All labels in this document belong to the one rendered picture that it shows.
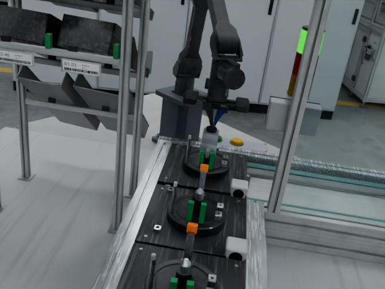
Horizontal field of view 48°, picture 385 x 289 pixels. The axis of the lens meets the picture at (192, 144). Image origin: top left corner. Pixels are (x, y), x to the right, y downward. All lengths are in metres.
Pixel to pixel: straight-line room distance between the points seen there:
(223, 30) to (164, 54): 3.01
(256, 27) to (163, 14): 0.87
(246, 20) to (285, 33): 0.39
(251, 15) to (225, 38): 3.00
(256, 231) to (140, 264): 0.31
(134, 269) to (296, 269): 0.43
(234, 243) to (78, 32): 0.58
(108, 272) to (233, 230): 0.30
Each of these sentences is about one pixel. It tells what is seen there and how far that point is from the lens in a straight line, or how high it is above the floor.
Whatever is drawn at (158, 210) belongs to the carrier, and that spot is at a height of 0.97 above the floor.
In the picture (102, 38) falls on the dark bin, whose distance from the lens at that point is 1.01.
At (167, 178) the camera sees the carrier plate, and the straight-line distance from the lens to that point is 1.18.
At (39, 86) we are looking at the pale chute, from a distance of 1.20.
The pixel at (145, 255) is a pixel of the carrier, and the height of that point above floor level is 0.97.
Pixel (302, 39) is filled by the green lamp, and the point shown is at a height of 1.39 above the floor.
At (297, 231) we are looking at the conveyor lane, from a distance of 1.17.
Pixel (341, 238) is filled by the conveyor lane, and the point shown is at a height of 0.92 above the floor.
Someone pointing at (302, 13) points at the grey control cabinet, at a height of 1.02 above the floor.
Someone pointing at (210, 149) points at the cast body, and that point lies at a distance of 1.20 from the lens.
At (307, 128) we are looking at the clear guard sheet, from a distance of 1.05.
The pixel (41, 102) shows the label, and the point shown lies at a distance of 1.26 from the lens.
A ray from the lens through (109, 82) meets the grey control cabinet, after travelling 4.31.
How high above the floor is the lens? 1.57
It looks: 26 degrees down
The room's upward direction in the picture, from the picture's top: 7 degrees clockwise
